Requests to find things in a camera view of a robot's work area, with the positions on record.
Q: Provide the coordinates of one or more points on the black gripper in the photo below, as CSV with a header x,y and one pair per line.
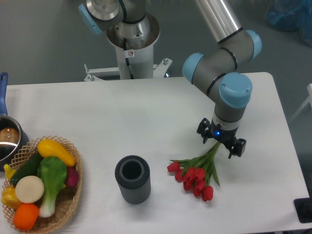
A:
x,y
223,132

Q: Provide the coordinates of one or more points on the red tulip bouquet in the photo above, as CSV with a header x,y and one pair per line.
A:
x,y
196,173

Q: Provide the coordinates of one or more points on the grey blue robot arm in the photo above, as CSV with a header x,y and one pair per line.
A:
x,y
215,76

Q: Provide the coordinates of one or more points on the dark grey ribbed vase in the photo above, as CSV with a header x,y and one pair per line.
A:
x,y
132,174

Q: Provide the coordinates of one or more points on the black device at table edge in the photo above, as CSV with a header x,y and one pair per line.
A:
x,y
303,207

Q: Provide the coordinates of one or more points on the blue plastic bag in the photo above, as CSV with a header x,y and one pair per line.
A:
x,y
291,15

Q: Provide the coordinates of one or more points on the purple red radish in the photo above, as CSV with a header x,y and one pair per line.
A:
x,y
72,177

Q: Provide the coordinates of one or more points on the woven wicker basket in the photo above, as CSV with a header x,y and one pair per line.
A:
x,y
67,200

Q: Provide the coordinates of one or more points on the green bok choy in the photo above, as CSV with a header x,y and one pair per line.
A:
x,y
53,173

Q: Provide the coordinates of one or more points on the yellow squash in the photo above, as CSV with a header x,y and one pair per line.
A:
x,y
48,147

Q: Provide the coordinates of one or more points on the green cucumber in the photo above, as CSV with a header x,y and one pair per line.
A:
x,y
29,168

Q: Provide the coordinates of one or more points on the cream round onion slice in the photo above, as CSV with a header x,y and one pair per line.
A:
x,y
29,189

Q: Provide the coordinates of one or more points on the orange fruit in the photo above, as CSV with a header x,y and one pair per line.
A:
x,y
26,216

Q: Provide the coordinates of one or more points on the yellow banana tip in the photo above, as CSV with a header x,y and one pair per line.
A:
x,y
9,172

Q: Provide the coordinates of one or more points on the yellow bell pepper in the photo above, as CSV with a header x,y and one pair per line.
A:
x,y
9,198

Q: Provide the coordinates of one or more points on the white furniture frame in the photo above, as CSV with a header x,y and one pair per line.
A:
x,y
306,102

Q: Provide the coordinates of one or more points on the blue handled saucepan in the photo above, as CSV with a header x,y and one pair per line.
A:
x,y
12,136

